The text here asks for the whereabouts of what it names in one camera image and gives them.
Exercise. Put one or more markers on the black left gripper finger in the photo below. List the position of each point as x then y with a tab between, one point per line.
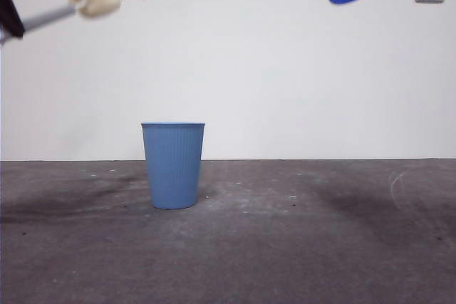
9	12

